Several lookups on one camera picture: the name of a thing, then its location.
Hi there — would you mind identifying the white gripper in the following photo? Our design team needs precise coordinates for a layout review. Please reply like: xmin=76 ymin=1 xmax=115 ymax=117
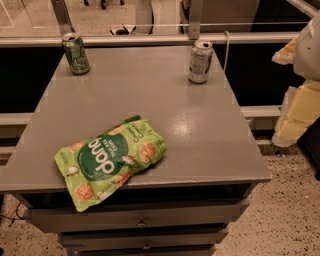
xmin=272 ymin=13 xmax=320 ymax=147

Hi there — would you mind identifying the white and green soda can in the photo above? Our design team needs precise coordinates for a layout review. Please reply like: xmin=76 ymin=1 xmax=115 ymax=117
xmin=188 ymin=40 xmax=213 ymax=84

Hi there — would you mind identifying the green rice chip bag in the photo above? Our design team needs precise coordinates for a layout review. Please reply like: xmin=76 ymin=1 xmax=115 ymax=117
xmin=54 ymin=116 xmax=166 ymax=212

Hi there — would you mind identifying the grey top drawer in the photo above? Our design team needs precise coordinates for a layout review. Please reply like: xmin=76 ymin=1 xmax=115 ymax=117
xmin=25 ymin=199 xmax=249 ymax=233

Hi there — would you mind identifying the grey drawer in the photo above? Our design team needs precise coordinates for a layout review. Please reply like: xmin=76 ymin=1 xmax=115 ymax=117
xmin=61 ymin=227 xmax=228 ymax=251
xmin=25 ymin=199 xmax=249 ymax=233
xmin=67 ymin=245 xmax=216 ymax=256

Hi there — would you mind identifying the grey middle drawer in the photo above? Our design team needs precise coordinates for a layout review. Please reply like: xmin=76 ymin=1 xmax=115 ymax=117
xmin=61 ymin=227 xmax=228 ymax=251

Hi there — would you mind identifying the grey bottom drawer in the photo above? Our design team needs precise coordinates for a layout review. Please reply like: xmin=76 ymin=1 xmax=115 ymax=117
xmin=67 ymin=245 xmax=216 ymax=256

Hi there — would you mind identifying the grey metal rail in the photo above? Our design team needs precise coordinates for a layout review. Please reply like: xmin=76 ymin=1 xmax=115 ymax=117
xmin=0 ymin=32 xmax=299 ymax=48

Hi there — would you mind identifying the white cable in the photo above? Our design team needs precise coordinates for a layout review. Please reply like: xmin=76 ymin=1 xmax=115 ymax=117
xmin=222 ymin=30 xmax=232 ymax=74

